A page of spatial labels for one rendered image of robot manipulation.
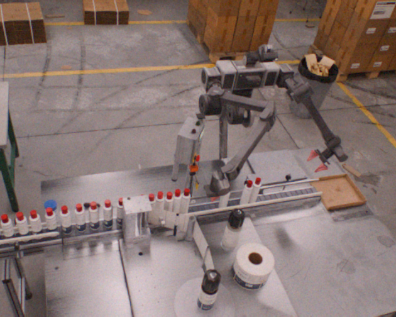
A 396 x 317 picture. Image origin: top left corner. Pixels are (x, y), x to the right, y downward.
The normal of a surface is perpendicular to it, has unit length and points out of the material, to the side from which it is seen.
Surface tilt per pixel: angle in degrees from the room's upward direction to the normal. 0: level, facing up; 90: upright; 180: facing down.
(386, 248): 0
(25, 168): 0
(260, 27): 91
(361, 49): 90
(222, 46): 90
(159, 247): 0
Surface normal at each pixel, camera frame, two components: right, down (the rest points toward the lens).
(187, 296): 0.12, -0.72
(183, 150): -0.31, 0.62
